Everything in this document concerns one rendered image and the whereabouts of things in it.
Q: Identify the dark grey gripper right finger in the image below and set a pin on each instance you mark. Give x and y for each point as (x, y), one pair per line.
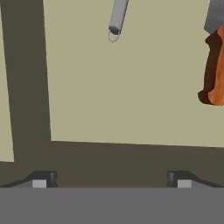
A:
(180, 178)

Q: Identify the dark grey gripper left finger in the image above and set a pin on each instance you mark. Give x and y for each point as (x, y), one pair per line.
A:
(43, 178)

